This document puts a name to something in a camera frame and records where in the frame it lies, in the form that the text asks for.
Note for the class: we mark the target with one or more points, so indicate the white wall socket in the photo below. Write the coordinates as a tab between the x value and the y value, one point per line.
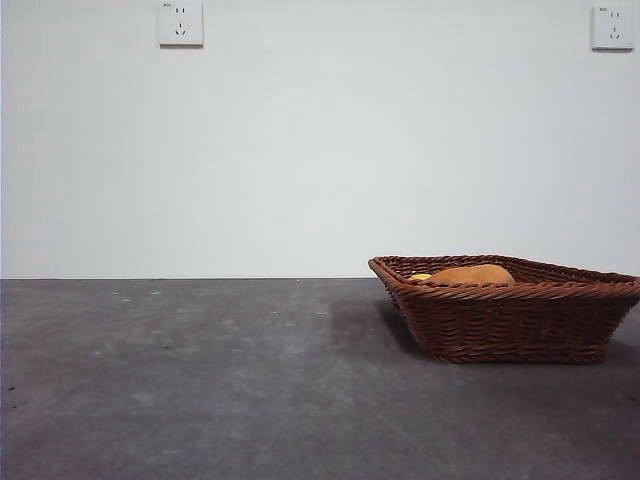
181	25
612	27

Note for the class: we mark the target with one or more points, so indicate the brown wicker basket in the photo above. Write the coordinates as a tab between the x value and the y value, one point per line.
500	325

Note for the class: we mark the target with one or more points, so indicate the yellow corn cob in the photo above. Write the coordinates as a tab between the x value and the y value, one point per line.
421	276

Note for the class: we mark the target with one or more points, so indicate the brown potato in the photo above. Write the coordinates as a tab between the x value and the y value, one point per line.
475	276

